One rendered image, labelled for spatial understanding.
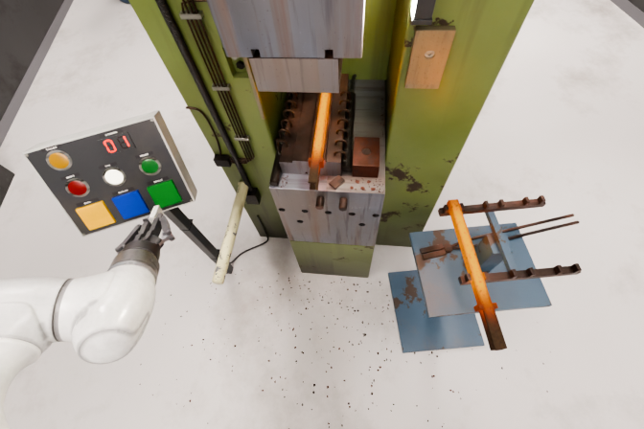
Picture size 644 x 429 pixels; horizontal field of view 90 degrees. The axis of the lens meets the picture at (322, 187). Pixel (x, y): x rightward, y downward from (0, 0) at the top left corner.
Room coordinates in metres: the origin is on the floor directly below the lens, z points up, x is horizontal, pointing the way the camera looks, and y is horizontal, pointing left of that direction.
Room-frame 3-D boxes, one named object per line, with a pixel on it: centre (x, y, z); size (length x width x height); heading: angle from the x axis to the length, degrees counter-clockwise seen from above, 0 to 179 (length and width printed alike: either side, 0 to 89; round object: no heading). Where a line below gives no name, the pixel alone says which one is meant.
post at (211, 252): (0.65, 0.59, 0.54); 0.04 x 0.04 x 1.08; 78
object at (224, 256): (0.60, 0.39, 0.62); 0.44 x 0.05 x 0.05; 168
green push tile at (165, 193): (0.55, 0.47, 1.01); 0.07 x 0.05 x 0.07; 103
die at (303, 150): (0.82, -0.01, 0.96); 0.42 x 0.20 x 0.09; 168
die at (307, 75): (0.82, -0.01, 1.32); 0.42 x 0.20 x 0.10; 168
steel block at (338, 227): (0.82, -0.07, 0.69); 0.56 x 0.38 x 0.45; 168
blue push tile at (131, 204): (0.53, 0.57, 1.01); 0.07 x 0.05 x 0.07; 103
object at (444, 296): (0.32, -0.50, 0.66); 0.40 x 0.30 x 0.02; 89
